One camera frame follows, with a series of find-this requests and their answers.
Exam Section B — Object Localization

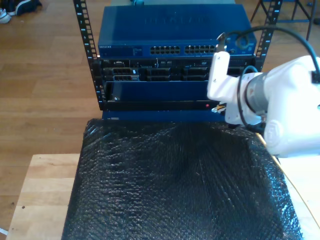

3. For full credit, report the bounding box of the yellow network cable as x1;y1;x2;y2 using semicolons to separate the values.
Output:
211;104;315;227

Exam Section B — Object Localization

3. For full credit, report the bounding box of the black rack drawer tray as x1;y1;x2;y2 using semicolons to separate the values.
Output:
103;79;227;111

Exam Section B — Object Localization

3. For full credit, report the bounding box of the black rack server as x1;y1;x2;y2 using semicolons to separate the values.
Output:
99;57;256;83

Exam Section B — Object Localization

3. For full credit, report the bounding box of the black chair with blue seat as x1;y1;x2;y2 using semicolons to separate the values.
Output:
249;0;316;41

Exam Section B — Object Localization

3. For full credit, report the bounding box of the black bubble wrap mat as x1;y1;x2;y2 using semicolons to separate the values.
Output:
61;117;305;240

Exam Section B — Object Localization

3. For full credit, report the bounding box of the dark blue shoe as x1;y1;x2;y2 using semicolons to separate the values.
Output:
6;0;42;16

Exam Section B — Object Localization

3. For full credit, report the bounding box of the white shoe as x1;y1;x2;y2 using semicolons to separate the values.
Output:
0;8;11;25

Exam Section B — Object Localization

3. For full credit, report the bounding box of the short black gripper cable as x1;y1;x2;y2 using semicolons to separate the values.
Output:
236;65;266;131

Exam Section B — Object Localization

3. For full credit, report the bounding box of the thick black camera cable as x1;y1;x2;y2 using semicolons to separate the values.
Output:
216;26;320;85

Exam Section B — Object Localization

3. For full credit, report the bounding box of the blue network switch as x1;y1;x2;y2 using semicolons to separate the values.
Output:
97;4;258;60

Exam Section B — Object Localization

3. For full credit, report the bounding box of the black perforated rack frame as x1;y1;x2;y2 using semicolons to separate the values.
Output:
72;0;283;112

